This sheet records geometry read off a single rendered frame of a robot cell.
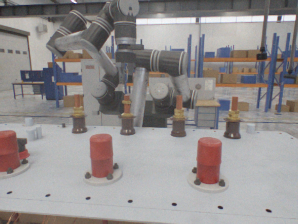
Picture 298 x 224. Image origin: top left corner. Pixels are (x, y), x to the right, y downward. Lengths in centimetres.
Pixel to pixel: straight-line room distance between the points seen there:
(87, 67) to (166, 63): 466
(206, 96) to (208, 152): 532
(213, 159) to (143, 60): 94
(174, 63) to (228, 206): 96
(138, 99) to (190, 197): 93
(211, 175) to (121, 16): 77
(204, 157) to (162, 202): 17
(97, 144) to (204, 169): 32
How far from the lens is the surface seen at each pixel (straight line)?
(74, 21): 187
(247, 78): 934
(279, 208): 65
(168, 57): 137
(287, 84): 972
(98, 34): 114
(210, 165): 63
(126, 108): 108
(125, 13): 105
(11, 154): 82
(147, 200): 59
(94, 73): 585
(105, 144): 64
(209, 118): 533
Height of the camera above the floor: 170
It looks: 12 degrees down
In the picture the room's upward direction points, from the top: straight up
